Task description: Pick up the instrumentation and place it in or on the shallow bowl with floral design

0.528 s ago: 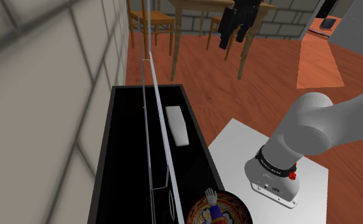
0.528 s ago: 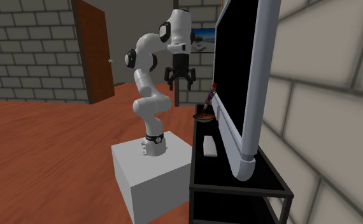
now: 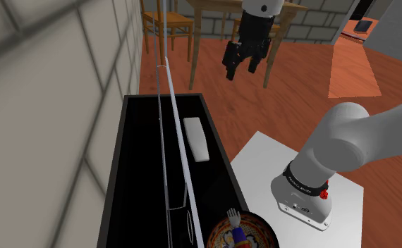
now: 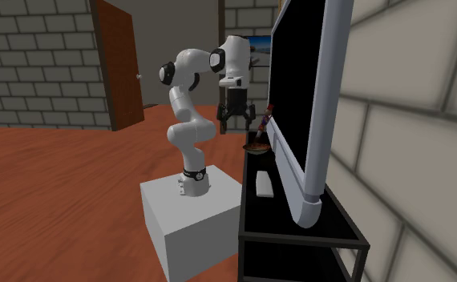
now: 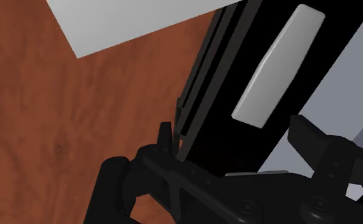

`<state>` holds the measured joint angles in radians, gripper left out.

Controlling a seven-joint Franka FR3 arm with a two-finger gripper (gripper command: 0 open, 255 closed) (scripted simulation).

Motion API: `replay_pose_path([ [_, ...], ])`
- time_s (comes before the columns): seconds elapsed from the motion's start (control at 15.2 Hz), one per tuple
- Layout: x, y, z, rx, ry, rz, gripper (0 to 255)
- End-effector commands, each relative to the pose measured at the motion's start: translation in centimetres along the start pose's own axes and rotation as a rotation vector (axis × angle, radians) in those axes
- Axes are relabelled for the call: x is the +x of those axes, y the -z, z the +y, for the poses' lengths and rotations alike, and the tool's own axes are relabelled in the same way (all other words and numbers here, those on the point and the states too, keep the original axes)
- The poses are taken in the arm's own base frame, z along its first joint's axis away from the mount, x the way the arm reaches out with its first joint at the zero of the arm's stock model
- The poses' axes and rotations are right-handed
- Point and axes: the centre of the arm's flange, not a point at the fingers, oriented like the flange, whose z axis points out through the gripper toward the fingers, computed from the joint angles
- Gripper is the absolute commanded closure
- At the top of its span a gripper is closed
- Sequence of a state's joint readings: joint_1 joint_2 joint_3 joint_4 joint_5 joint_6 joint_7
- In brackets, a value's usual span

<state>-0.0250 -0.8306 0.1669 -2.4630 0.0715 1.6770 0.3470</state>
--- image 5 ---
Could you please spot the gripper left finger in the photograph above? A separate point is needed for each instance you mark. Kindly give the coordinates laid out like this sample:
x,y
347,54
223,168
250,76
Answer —
x,y
175,183

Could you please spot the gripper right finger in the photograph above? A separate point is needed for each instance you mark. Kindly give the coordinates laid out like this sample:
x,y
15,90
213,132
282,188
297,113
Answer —
x,y
333,155

